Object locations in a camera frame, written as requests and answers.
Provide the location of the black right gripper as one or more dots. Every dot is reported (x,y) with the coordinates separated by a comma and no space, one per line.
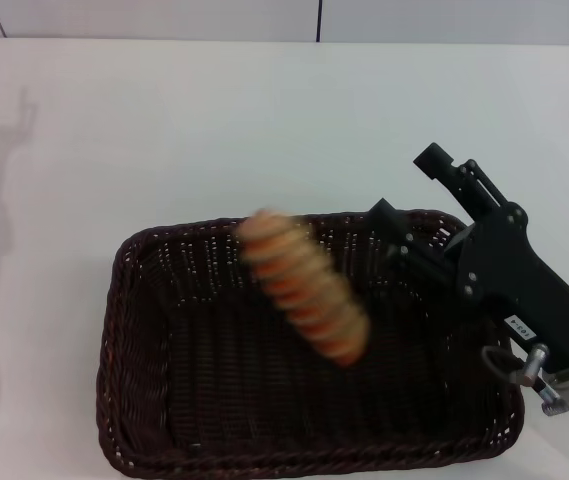
(514,270)

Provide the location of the orange striped bread loaf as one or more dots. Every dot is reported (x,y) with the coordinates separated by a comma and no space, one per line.
(304,290)

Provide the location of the dark brown woven basket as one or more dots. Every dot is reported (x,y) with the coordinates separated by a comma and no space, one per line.
(244,390)

